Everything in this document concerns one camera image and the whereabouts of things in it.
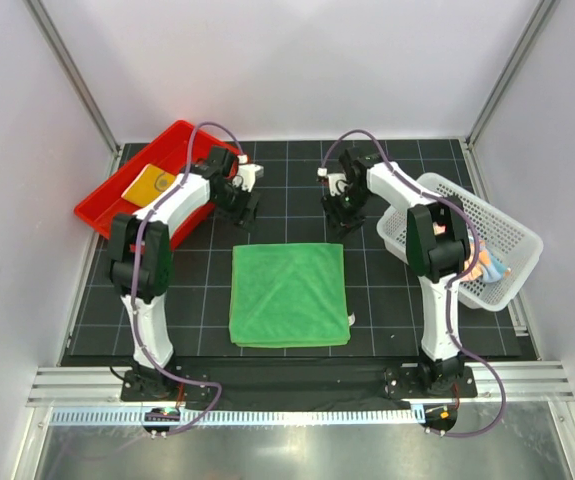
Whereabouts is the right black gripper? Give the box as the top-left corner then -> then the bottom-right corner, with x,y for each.
320,186 -> 373,243

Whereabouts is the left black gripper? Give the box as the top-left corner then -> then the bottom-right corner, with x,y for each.
211,181 -> 261,234

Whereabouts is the green towel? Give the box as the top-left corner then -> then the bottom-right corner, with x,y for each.
229,243 -> 351,349

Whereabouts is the yellow blue hello towel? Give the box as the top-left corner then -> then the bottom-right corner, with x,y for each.
121,164 -> 176,207

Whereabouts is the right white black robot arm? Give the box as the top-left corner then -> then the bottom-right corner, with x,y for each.
317,148 -> 479,396

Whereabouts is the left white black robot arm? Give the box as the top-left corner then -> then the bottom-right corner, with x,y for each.
107,147 -> 264,400

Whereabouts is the black grid cutting mat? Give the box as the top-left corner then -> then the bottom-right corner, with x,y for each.
61,140 -> 538,359

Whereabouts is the red plastic tray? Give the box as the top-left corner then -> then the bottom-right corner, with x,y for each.
73,120 -> 243,249

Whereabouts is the orange beige towel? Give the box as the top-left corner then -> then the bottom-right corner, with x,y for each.
433,223 -> 511,284

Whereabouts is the white perforated plastic basket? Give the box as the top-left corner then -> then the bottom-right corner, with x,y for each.
375,172 -> 545,312

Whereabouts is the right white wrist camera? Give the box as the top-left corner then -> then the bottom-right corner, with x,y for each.
317,167 -> 349,196

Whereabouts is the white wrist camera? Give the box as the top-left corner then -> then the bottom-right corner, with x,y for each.
317,167 -> 349,196
233,154 -> 264,192

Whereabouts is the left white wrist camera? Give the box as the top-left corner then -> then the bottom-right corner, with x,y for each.
233,154 -> 264,192

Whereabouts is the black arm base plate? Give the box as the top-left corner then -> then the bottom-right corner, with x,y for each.
121,356 -> 478,412

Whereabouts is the slotted cable duct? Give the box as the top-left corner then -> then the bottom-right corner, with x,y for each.
49,405 -> 425,428

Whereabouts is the aluminium frame rail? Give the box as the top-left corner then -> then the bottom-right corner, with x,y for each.
27,361 -> 575,408

